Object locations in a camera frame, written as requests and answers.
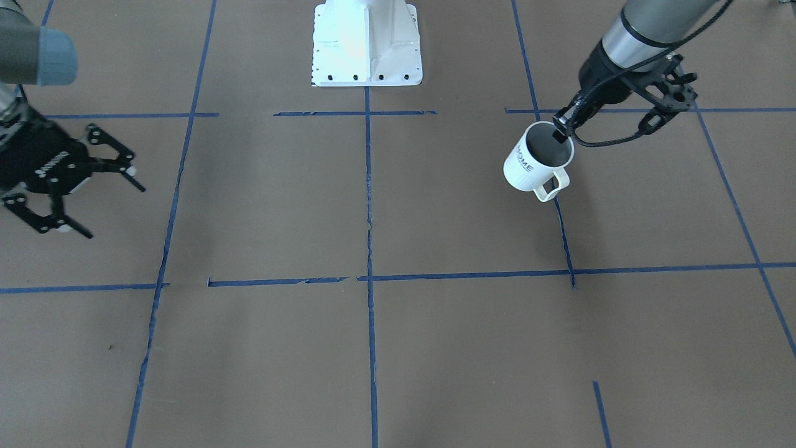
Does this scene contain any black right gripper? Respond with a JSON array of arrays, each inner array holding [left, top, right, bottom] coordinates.
[[0, 115, 147, 240]]

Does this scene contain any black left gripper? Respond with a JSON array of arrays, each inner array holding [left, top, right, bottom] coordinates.
[[552, 40, 698, 144]]

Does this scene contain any white ribbed HOME mug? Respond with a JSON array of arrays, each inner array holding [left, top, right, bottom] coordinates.
[[502, 121, 575, 202]]

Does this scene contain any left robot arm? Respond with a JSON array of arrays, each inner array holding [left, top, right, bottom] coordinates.
[[553, 1, 730, 147]]

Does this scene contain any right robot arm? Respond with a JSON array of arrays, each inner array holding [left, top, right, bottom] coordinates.
[[1, 1, 145, 238]]

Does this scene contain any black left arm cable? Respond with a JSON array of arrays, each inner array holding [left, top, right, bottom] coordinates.
[[563, 0, 734, 148]]

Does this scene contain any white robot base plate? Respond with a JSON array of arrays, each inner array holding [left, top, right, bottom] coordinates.
[[311, 1, 423, 87]]

